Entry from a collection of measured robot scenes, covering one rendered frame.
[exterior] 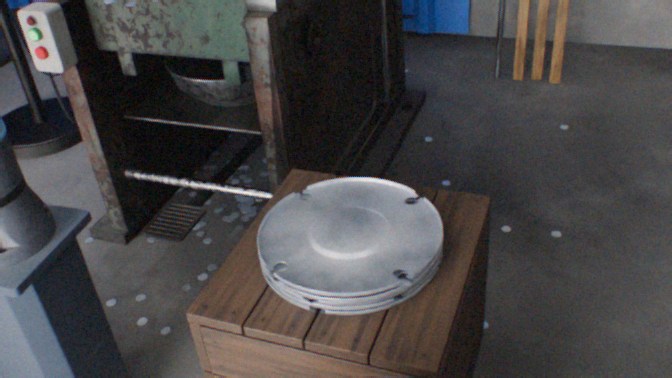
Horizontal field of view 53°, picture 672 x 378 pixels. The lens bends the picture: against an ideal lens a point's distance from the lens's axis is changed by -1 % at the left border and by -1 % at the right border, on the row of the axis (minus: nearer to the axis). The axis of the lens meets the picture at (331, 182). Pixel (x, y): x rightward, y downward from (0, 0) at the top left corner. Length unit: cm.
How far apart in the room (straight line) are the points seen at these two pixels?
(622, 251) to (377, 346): 87
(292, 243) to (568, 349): 63
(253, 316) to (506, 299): 68
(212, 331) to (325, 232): 23
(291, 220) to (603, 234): 87
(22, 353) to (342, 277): 51
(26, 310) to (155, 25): 66
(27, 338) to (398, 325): 55
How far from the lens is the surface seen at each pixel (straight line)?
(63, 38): 153
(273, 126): 136
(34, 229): 107
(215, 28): 140
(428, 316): 98
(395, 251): 103
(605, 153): 203
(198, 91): 160
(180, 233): 151
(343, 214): 110
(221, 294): 105
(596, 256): 166
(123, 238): 179
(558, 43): 234
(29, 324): 111
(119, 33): 154
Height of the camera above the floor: 105
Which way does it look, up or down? 34 degrees down
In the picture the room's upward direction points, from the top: 6 degrees counter-clockwise
